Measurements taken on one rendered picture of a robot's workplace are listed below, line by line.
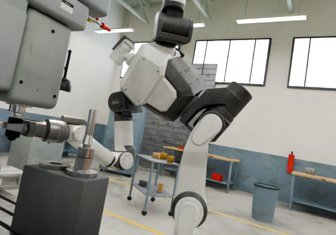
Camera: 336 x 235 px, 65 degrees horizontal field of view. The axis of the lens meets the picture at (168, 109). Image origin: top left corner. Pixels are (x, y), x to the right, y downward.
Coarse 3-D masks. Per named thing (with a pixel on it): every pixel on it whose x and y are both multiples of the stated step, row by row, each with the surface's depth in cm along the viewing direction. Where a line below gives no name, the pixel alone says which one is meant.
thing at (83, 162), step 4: (76, 152) 76; (80, 152) 74; (84, 152) 74; (88, 152) 75; (92, 152) 76; (76, 156) 75; (80, 156) 74; (84, 156) 74; (88, 156) 75; (92, 156) 77; (76, 160) 75; (80, 160) 74; (84, 160) 74; (88, 160) 75; (76, 164) 74; (80, 164) 74; (84, 164) 74; (88, 164) 75; (76, 168) 74; (80, 168) 74; (84, 168) 74; (88, 168) 75
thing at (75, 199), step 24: (24, 168) 76; (48, 168) 75; (72, 168) 76; (24, 192) 75; (48, 192) 72; (72, 192) 69; (96, 192) 74; (24, 216) 74; (48, 216) 71; (72, 216) 68; (96, 216) 76
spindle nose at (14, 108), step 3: (12, 105) 92; (15, 105) 92; (12, 108) 92; (15, 108) 92; (18, 108) 92; (21, 108) 93; (24, 108) 94; (12, 111) 92; (15, 111) 92; (18, 111) 92; (21, 111) 93; (24, 111) 94
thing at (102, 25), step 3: (90, 18) 105; (93, 18) 106; (93, 21) 107; (96, 21) 108; (99, 24) 110; (102, 24) 110; (105, 24) 112; (102, 27) 111; (105, 27) 112; (108, 27) 113; (108, 30) 114
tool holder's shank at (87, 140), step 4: (92, 112) 77; (96, 112) 77; (88, 116) 77; (92, 116) 77; (88, 120) 76; (92, 120) 77; (88, 124) 76; (92, 124) 77; (88, 128) 76; (92, 128) 77; (88, 132) 76; (92, 132) 77; (84, 136) 76; (88, 136) 76; (92, 136) 77; (84, 140) 76; (88, 140) 76; (84, 144) 76; (88, 144) 76
